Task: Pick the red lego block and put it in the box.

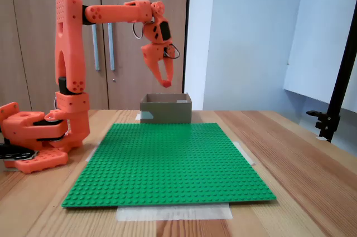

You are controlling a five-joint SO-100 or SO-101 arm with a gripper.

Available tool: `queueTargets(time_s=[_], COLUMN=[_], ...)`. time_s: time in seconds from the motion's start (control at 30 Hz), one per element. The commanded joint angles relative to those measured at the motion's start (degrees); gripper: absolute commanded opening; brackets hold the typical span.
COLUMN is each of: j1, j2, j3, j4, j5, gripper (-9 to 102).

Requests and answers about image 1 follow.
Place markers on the black camera stand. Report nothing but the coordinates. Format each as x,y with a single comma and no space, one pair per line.
343,81

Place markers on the short masking tape strip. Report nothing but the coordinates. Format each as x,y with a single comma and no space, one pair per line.
92,154

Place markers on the small white tape piece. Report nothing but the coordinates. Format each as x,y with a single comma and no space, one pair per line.
322,139

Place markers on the green lego baseplate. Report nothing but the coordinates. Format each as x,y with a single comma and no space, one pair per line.
167,173

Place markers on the red lego block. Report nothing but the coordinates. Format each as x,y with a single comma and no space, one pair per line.
166,84

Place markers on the wide masking tape strip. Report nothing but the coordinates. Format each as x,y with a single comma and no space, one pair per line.
167,214

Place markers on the cardboard box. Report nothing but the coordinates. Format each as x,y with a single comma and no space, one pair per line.
167,113

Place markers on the white wall panel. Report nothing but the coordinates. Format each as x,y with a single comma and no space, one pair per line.
315,39

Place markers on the medium masking tape strip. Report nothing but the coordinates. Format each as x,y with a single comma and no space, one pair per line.
246,156

